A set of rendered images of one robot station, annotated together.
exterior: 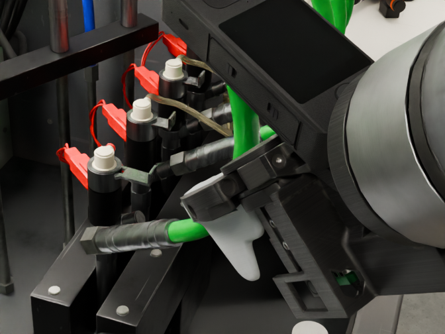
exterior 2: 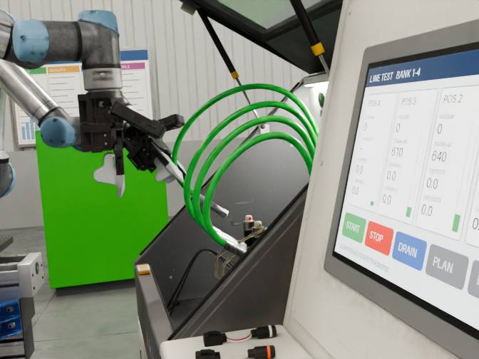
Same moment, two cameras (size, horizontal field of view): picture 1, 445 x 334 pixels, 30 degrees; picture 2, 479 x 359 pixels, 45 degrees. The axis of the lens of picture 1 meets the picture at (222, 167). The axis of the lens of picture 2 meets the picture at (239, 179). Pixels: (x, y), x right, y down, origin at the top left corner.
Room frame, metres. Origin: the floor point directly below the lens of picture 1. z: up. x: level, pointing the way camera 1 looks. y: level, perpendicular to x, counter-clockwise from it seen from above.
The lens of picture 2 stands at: (1.73, -0.57, 1.36)
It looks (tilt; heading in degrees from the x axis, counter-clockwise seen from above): 7 degrees down; 152
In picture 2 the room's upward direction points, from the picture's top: 3 degrees counter-clockwise
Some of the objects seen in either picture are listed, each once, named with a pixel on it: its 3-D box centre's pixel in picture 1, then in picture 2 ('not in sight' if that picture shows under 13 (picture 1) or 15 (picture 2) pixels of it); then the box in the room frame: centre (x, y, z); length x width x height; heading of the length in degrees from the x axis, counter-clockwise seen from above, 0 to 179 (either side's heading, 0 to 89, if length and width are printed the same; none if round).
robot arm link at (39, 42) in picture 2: not in sight; (44, 42); (0.57, -0.34, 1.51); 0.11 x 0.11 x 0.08; 3
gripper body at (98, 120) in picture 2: not in sight; (102, 122); (0.58, -0.24, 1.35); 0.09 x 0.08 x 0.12; 75
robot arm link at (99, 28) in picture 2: not in sight; (98, 40); (0.58, -0.24, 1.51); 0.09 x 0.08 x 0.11; 93
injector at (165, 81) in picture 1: (179, 164); not in sight; (0.69, 0.04, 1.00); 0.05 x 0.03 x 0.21; 75
